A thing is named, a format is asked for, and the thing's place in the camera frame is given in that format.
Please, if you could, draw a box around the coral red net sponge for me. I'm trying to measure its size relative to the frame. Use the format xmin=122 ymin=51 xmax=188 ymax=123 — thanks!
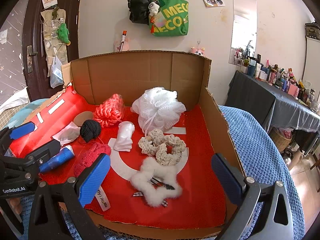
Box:
xmin=93 ymin=94 xmax=125 ymax=128

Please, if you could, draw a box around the cardboard box with red print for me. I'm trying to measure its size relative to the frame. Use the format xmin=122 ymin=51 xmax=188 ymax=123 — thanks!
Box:
xmin=9 ymin=50 xmax=247 ymax=239

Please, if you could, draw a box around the white plastic packet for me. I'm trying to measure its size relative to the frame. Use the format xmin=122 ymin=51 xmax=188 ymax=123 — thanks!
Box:
xmin=52 ymin=121 xmax=81 ymax=146

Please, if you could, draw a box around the white wardrobe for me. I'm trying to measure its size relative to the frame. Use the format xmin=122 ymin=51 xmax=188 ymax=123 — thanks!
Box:
xmin=301 ymin=36 xmax=320 ymax=85

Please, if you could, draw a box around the glue bottle with red cap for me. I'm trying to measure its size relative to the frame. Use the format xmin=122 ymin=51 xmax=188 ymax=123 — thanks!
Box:
xmin=120 ymin=30 xmax=127 ymax=52

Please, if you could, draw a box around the green plush toy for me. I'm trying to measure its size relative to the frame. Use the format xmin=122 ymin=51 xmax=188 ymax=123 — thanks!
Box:
xmin=56 ymin=22 xmax=71 ymax=46

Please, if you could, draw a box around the blue and white tube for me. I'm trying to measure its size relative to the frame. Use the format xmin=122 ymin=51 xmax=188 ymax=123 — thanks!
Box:
xmin=39 ymin=147 xmax=75 ymax=173

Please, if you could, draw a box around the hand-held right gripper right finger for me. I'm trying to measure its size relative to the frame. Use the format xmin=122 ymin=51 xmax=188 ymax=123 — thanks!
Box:
xmin=211 ymin=152 xmax=293 ymax=240

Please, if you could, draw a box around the beige hanging door organizer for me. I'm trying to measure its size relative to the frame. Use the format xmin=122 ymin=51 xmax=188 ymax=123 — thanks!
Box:
xmin=40 ymin=8 xmax=68 ymax=78

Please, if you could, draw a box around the pink plush with flower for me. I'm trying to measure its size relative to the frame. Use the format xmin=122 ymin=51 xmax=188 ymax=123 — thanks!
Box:
xmin=189 ymin=46 xmax=206 ymax=57

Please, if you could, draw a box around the white mesh bath sponge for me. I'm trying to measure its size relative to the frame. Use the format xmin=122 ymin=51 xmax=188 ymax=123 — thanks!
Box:
xmin=130 ymin=87 xmax=187 ymax=133

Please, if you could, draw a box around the black backpack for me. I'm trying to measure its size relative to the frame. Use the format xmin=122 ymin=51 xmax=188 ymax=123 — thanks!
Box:
xmin=127 ymin=0 xmax=157 ymax=25

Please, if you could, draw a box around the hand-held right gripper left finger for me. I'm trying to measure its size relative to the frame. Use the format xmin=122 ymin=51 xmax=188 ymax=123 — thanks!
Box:
xmin=28 ymin=152 xmax=112 ymax=240

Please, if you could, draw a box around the green tote bag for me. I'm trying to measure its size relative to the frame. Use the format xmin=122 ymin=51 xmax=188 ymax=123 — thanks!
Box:
xmin=149 ymin=0 xmax=190 ymax=37

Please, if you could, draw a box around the metal door handle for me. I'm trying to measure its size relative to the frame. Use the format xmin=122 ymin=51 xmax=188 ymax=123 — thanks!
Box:
xmin=26 ymin=45 xmax=38 ymax=73

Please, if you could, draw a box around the white fluffy star hair clip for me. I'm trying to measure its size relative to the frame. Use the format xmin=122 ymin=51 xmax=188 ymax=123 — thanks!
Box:
xmin=130 ymin=159 xmax=183 ymax=208

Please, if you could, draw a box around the clear plastic bag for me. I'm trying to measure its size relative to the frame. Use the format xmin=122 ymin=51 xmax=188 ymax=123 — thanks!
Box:
xmin=50 ymin=55 xmax=64 ymax=88

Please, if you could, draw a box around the frameless wall mirror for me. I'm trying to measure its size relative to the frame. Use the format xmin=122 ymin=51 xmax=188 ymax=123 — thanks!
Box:
xmin=229 ymin=0 xmax=258 ymax=67

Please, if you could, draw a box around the dark wooden door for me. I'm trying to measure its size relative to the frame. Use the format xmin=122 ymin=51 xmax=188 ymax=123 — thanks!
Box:
xmin=21 ymin=0 xmax=84 ymax=100

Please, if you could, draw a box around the person's left hand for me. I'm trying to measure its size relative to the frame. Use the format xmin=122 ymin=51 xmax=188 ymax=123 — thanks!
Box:
xmin=10 ymin=197 xmax=23 ymax=214

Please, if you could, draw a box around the blue knitted blanket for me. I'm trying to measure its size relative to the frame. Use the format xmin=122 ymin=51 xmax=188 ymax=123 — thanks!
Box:
xmin=20 ymin=105 xmax=305 ymax=240

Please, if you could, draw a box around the pale pink plush toy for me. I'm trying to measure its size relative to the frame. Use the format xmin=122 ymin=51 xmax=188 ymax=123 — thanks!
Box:
xmin=114 ymin=36 xmax=130 ymax=52

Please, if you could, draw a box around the white cloth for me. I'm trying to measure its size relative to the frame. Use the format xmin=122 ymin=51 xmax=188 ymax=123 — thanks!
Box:
xmin=114 ymin=121 xmax=135 ymax=152

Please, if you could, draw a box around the black knitted ball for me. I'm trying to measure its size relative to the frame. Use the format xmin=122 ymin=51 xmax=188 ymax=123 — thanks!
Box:
xmin=79 ymin=119 xmax=102 ymax=143

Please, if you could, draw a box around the wicker basket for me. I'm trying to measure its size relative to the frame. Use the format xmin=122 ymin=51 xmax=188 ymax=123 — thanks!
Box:
xmin=269 ymin=127 xmax=295 ymax=153

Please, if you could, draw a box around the table with dark cloth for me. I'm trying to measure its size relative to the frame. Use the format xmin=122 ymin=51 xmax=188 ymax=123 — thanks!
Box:
xmin=225 ymin=70 xmax=320 ymax=155

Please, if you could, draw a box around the white plush keychain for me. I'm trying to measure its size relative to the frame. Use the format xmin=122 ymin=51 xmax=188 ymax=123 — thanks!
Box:
xmin=148 ymin=0 xmax=160 ymax=15

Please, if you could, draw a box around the patterned suitcase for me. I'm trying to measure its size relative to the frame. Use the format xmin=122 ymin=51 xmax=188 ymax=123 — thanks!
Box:
xmin=304 ymin=22 xmax=320 ymax=42

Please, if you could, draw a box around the cream crocheted scrunchie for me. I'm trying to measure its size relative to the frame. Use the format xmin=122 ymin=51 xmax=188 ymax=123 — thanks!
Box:
xmin=138 ymin=129 xmax=187 ymax=167

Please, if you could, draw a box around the teal cushion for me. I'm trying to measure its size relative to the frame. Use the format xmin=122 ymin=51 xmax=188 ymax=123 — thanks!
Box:
xmin=5 ymin=99 xmax=50 ymax=130

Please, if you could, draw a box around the group of cosmetic bottles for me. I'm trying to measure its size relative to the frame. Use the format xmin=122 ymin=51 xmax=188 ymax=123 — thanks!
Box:
xmin=234 ymin=52 xmax=320 ymax=112

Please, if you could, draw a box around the brown oval pad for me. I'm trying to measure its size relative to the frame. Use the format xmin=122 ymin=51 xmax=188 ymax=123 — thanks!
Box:
xmin=74 ymin=111 xmax=93 ymax=127

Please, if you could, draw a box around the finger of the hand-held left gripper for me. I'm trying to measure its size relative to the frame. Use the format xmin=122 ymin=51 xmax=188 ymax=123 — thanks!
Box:
xmin=0 ymin=121 xmax=38 ymax=145
xmin=25 ymin=139 xmax=62 ymax=178

